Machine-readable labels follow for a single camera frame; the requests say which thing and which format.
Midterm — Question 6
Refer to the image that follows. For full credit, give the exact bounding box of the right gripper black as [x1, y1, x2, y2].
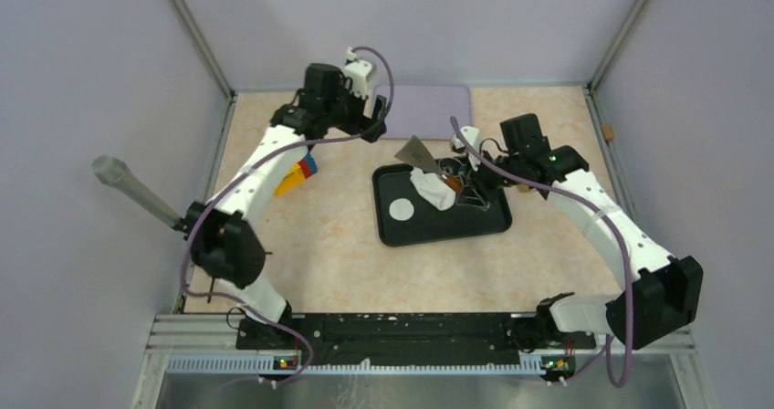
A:
[456, 148, 524, 207]

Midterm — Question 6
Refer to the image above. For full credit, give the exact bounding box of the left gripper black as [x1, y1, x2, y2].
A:
[324, 78, 385, 142]

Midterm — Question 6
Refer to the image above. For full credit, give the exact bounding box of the clear glass cup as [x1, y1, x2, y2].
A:
[438, 157, 465, 177]

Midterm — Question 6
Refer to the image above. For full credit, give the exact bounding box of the metal scraper wooden handle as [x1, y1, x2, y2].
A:
[394, 135, 464, 194]

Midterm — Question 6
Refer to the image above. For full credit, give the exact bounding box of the lilac rectangular tray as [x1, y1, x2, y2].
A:
[382, 83, 472, 141]

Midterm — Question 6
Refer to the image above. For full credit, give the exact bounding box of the black baking tray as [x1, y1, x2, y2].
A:
[371, 163, 513, 247]

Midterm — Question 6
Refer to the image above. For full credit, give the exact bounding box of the round cut dough wrapper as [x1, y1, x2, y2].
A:
[388, 198, 415, 222]

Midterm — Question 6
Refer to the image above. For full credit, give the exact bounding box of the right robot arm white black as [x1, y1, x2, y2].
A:
[450, 113, 704, 350]

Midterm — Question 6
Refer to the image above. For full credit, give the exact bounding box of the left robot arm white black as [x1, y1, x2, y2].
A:
[187, 57, 387, 348]

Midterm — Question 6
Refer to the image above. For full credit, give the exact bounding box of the yellow red blue toy block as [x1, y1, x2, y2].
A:
[274, 152, 318, 196]

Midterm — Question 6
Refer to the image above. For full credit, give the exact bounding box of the small wooden cork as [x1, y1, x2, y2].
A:
[601, 123, 615, 142]

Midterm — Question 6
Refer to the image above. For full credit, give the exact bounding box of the grey microphone on tripod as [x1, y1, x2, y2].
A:
[91, 154, 193, 239]

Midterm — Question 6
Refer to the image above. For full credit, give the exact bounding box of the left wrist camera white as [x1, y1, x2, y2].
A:
[341, 47, 374, 100]

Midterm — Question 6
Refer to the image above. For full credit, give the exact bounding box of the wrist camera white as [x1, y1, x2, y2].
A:
[449, 126, 482, 155]
[341, 47, 374, 100]

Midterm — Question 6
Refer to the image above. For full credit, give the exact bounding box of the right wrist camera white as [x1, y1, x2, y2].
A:
[449, 126, 482, 155]

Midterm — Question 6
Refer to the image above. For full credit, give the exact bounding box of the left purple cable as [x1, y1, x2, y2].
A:
[180, 46, 395, 389]

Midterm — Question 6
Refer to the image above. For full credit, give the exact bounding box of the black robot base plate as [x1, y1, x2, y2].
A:
[235, 312, 596, 367]

